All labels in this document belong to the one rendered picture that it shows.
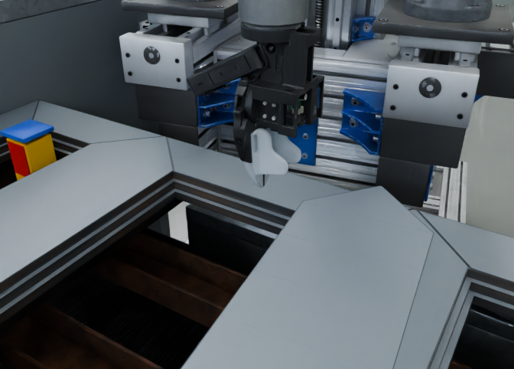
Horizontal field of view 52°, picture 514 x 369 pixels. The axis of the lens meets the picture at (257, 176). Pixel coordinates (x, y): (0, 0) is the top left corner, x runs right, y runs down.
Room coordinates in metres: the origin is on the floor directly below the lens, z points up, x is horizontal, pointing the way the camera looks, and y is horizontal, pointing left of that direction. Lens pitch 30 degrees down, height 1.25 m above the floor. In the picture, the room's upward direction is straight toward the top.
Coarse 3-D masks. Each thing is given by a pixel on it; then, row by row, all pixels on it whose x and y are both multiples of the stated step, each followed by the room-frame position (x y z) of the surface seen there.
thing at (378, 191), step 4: (364, 188) 0.66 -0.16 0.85; (368, 188) 0.66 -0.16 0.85; (372, 188) 0.66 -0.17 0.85; (376, 188) 0.66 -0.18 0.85; (380, 188) 0.66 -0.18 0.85; (384, 188) 0.66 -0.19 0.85; (364, 192) 0.65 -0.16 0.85; (368, 192) 0.65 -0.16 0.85; (372, 192) 0.65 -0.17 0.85; (376, 192) 0.65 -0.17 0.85; (380, 192) 0.65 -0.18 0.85; (384, 192) 0.65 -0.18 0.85; (388, 192) 0.65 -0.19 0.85; (380, 196) 0.64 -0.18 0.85; (384, 196) 0.64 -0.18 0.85; (388, 196) 0.64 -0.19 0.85; (392, 196) 0.64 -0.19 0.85; (396, 200) 0.63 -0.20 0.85
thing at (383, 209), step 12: (348, 192) 0.65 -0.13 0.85; (360, 192) 0.65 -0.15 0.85; (324, 204) 0.61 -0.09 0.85; (336, 204) 0.61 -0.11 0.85; (348, 204) 0.61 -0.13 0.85; (360, 204) 0.61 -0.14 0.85; (372, 204) 0.61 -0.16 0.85; (384, 204) 0.61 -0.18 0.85; (396, 204) 0.61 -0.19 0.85; (372, 216) 0.59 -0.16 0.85; (384, 216) 0.59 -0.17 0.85; (396, 216) 0.59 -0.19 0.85; (408, 216) 0.59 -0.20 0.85; (420, 228) 0.56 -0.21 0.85
